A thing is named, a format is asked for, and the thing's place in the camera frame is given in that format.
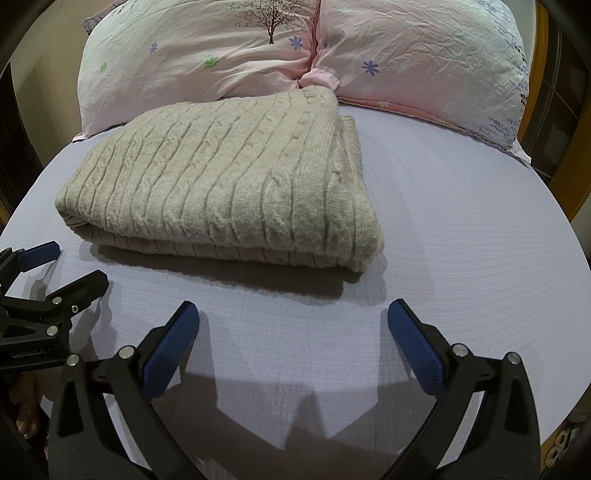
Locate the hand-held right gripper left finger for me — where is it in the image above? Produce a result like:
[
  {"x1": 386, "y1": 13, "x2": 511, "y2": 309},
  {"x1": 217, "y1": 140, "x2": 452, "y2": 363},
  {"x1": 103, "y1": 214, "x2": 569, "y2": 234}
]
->
[{"x1": 47, "y1": 300, "x2": 218, "y2": 480}]

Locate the lavender bed sheet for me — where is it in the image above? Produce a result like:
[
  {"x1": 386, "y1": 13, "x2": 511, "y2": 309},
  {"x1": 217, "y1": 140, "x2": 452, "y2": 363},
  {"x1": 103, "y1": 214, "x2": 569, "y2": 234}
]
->
[{"x1": 0, "y1": 99, "x2": 589, "y2": 480}]

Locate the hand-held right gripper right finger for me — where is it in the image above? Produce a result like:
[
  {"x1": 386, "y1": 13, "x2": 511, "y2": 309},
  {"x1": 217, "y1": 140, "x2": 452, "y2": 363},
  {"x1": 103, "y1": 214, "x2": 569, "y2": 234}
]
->
[{"x1": 387, "y1": 298, "x2": 541, "y2": 480}]

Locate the wooden bed frame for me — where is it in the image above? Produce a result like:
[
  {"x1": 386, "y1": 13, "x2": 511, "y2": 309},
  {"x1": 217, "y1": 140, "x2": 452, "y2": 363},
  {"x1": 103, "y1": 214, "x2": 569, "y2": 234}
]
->
[{"x1": 517, "y1": 4, "x2": 591, "y2": 259}]

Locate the beige knit blanket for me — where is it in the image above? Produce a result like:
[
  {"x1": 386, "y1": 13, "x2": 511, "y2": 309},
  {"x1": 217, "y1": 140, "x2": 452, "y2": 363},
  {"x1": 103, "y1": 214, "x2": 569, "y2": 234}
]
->
[{"x1": 54, "y1": 88, "x2": 386, "y2": 273}]

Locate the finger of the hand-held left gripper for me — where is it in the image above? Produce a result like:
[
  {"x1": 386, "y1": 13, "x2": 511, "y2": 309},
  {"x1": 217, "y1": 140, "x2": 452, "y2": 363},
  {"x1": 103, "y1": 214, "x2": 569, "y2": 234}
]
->
[
  {"x1": 0, "y1": 270, "x2": 110, "y2": 342},
  {"x1": 0, "y1": 241, "x2": 62, "y2": 296}
]

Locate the white floral pillow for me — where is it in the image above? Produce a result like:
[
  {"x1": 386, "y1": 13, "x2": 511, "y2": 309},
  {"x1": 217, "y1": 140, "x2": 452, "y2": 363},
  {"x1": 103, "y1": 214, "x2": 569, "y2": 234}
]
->
[{"x1": 76, "y1": 0, "x2": 324, "y2": 137}]

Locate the pink floral pillow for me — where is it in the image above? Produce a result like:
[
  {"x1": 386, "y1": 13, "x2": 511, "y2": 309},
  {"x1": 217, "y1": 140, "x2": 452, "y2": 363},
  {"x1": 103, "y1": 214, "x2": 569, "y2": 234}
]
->
[{"x1": 298, "y1": 0, "x2": 533, "y2": 162}]

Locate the person's left hand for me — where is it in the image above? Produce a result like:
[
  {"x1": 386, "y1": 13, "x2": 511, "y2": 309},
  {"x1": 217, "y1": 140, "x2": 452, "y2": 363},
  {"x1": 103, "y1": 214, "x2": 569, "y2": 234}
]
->
[{"x1": 7, "y1": 371, "x2": 49, "y2": 439}]

